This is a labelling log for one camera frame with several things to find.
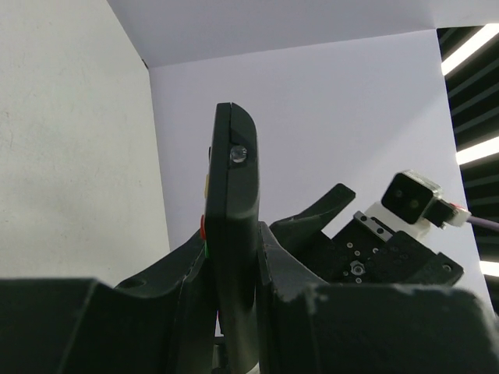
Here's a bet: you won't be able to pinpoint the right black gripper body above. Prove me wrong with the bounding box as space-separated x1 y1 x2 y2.
315 211 464 286

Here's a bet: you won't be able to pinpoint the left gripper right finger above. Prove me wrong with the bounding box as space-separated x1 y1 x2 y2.
256 224 498 373

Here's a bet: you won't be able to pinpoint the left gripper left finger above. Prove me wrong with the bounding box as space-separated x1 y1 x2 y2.
1 234 215 373

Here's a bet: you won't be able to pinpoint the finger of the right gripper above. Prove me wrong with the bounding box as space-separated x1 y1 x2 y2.
270 183 356 279

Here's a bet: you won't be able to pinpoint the black remote control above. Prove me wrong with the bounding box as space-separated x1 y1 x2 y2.
203 103 260 373

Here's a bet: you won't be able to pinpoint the ceiling light strips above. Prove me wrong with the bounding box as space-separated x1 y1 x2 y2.
436 23 499 277

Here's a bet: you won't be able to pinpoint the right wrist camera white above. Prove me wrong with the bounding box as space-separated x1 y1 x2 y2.
360 170 471 242

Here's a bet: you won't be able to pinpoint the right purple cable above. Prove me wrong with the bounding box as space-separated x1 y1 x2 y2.
467 216 499 233

